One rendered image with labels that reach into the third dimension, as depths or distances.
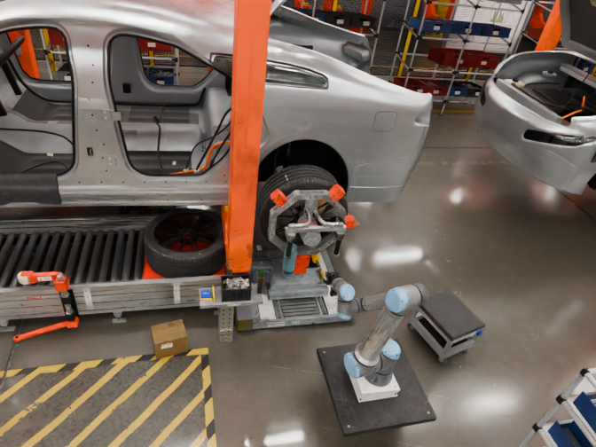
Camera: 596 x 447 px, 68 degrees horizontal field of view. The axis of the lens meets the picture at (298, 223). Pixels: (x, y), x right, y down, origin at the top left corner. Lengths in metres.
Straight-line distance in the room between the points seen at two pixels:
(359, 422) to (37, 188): 2.58
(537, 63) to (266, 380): 4.77
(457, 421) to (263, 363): 1.38
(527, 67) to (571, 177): 1.77
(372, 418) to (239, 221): 1.45
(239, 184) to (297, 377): 1.44
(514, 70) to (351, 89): 3.14
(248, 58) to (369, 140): 1.34
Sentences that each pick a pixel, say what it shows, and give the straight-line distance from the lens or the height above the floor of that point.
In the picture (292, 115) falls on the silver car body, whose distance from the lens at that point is 3.15.
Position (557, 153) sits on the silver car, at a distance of 4.79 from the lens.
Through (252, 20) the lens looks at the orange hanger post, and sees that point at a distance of 2.37.
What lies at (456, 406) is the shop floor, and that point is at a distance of 3.53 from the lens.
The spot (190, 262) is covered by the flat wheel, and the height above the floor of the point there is 0.48.
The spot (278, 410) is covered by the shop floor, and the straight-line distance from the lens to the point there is 3.17.
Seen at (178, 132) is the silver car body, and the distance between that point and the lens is 4.07.
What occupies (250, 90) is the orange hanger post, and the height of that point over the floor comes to 1.86.
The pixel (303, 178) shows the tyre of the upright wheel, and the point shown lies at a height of 1.18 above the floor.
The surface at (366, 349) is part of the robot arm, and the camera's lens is 2.57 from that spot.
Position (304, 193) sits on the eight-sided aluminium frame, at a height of 1.12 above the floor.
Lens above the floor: 2.73
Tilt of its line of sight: 37 degrees down
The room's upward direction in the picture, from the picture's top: 9 degrees clockwise
